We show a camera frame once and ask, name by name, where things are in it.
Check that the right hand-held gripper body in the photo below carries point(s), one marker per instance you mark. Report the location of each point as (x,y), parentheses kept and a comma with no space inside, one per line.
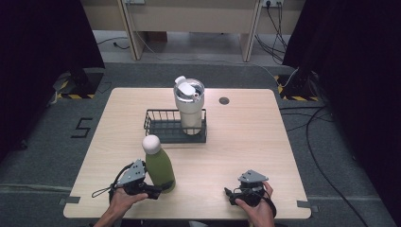
(251,186)

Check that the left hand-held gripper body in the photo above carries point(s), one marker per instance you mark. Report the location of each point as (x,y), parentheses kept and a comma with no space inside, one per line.
(134,178)

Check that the green bottle with white cap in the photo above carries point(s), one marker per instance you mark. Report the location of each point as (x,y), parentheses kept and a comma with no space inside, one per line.
(159,167)

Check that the white tumbler with lid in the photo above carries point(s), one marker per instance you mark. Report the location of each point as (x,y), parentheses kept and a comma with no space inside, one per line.
(189,104)

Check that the person's left hand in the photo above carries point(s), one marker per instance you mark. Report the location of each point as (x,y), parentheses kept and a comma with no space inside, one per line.
(124,201)

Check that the person's right hand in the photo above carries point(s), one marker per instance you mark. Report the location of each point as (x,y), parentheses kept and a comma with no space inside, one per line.
(258,211)

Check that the grey tape strip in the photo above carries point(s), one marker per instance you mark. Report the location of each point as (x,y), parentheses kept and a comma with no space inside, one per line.
(307,205)
(70,200)

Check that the round table grommet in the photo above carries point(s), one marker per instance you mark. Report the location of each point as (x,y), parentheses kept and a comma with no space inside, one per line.
(224,101)

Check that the stand base with hazard tape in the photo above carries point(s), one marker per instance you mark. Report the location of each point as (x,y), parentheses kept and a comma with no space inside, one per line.
(78,83)
(296,88)

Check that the dark curtain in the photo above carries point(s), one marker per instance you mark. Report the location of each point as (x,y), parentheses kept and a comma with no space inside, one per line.
(356,78)
(38,63)

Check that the light wooden desk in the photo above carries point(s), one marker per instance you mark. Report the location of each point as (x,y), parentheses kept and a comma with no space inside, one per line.
(192,15)

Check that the white wall socket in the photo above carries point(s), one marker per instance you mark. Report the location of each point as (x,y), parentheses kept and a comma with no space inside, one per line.
(272,2)

